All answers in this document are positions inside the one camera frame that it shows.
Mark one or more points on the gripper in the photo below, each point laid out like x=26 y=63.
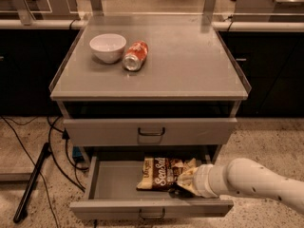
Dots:
x=201 y=180

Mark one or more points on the brown sea salt chip bag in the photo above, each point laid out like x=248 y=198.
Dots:
x=161 y=174

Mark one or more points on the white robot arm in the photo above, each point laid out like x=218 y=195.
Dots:
x=243 y=178

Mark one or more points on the grey upper drawer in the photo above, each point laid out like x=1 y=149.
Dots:
x=130 y=132

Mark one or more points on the grey open middle drawer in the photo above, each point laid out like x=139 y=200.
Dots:
x=111 y=193

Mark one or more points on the grey drawer cabinet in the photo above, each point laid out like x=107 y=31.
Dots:
x=188 y=73

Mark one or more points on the blue object under cabinet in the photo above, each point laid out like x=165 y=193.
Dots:
x=76 y=153

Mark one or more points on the orange soda can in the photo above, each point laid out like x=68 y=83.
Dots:
x=135 y=56

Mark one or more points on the black bar on floor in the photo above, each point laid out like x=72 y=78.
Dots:
x=21 y=211

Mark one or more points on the white ceramic bowl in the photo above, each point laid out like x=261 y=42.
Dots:
x=109 y=47

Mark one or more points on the black lower drawer handle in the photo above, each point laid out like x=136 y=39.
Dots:
x=151 y=215

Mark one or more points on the black drawer handle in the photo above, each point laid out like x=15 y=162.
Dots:
x=151 y=215
x=158 y=133

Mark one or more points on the black upper drawer handle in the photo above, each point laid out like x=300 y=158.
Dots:
x=158 y=133

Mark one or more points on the white horizontal rail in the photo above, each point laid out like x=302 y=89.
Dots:
x=222 y=26

